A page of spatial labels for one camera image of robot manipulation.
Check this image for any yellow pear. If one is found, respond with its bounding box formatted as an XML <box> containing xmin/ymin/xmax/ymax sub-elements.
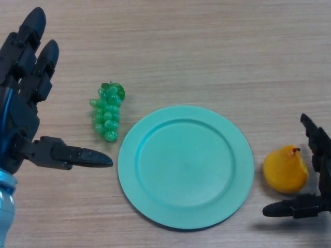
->
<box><xmin>263</xmin><ymin>145</ymin><xmax>310</xmax><ymax>194</ymax></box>

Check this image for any green grape bunch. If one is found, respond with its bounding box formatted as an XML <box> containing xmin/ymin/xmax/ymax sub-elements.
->
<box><xmin>89</xmin><ymin>81</ymin><xmax>126</xmax><ymax>142</ymax></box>

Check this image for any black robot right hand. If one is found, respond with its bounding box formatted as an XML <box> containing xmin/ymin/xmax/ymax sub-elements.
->
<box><xmin>262</xmin><ymin>113</ymin><xmax>331</xmax><ymax>219</ymax></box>

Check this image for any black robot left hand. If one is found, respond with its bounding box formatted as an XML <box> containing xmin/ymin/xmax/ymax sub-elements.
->
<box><xmin>0</xmin><ymin>7</ymin><xmax>114</xmax><ymax>176</ymax></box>

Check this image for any green round plate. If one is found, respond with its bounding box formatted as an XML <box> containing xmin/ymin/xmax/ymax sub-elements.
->
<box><xmin>117</xmin><ymin>105</ymin><xmax>255</xmax><ymax>231</ymax></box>

